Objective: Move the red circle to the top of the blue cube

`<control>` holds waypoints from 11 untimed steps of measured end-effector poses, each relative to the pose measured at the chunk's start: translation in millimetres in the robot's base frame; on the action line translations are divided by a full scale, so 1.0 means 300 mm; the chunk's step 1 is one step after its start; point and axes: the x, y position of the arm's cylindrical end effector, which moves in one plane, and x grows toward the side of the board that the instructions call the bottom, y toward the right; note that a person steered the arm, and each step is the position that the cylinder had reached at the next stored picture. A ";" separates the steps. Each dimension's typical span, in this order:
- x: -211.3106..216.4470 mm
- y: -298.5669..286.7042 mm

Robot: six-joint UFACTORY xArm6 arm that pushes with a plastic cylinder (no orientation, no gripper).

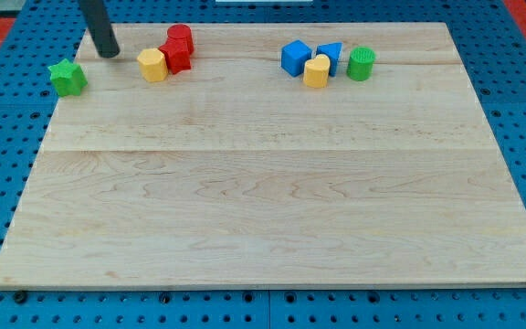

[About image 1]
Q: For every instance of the red cylinder block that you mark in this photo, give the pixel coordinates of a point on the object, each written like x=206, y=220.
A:
x=181, y=33

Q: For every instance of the green star block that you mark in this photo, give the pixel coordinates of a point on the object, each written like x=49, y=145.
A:
x=67, y=78

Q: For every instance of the light wooden board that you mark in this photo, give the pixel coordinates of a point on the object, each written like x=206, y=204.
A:
x=233, y=175

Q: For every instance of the blue cube block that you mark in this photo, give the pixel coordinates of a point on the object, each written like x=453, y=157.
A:
x=293, y=57

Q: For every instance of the yellow heart block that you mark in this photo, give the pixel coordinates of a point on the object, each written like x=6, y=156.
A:
x=317, y=71

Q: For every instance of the blue triangle block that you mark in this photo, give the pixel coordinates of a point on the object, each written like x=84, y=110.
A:
x=333, y=52

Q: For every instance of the red star block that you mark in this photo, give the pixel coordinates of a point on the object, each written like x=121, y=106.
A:
x=176, y=54

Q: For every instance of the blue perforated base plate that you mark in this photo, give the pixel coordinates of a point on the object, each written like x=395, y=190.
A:
x=489, y=39

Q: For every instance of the green cylinder block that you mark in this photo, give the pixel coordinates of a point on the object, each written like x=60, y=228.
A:
x=360, y=64

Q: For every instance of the yellow hexagon block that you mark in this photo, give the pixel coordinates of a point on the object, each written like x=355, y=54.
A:
x=152, y=65

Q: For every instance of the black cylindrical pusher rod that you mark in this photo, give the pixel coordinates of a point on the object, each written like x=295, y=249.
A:
x=98, y=23

